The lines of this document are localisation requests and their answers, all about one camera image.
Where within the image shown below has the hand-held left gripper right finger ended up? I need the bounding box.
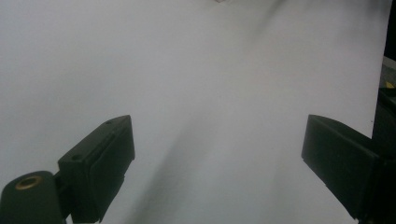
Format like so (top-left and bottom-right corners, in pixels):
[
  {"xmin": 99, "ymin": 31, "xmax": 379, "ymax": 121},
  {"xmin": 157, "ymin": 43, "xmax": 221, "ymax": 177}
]
[{"xmin": 300, "ymin": 114, "xmax": 396, "ymax": 224}]

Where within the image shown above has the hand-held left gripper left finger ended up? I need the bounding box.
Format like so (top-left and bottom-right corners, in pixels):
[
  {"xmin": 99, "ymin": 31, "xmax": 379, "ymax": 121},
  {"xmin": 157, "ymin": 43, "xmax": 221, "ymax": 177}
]
[{"xmin": 57, "ymin": 114, "xmax": 136, "ymax": 224}]

